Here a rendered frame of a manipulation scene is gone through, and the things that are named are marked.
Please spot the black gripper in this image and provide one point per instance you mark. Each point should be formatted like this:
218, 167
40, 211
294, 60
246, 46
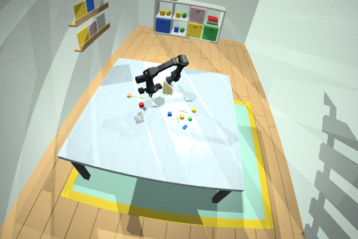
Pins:
142, 90

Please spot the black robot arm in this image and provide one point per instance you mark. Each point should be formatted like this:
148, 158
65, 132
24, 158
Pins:
150, 73

